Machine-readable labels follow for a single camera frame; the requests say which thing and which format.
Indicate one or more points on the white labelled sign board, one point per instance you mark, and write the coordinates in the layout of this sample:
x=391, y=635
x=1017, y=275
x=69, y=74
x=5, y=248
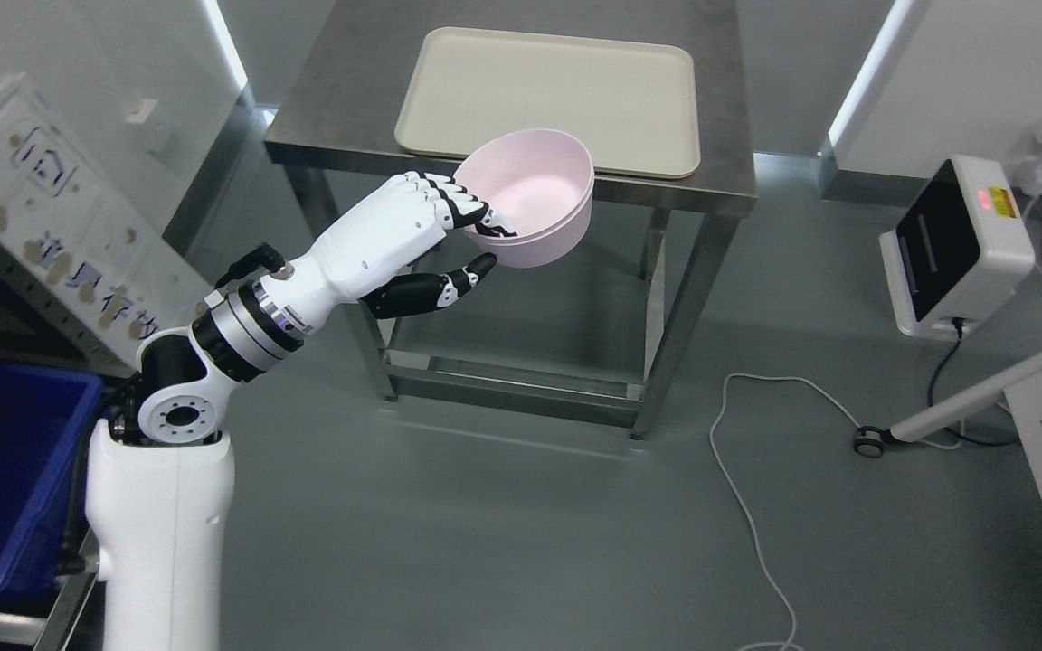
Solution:
x=74, y=251

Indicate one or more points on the blue bin with bowl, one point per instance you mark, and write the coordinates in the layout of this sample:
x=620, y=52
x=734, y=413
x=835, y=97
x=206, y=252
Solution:
x=43, y=413

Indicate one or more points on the white black box device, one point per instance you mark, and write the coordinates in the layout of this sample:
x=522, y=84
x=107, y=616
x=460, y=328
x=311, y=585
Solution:
x=958, y=253

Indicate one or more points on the cream plastic tray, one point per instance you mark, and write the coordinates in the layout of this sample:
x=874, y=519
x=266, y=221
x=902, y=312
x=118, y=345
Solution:
x=633, y=104

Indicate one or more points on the pink bowl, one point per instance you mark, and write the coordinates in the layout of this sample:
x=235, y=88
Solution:
x=542, y=181

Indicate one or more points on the white wall socket left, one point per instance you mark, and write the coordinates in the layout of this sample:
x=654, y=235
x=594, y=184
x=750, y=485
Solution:
x=149, y=124

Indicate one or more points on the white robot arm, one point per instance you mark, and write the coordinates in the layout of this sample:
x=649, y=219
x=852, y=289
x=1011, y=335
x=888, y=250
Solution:
x=160, y=480

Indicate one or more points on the white wheeled stand leg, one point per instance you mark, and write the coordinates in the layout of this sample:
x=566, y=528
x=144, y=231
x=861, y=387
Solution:
x=872, y=441

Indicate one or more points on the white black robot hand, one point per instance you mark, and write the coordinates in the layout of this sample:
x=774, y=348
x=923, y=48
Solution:
x=360, y=256

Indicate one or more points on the stainless steel table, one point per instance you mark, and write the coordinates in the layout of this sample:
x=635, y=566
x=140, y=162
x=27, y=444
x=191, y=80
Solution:
x=340, y=117

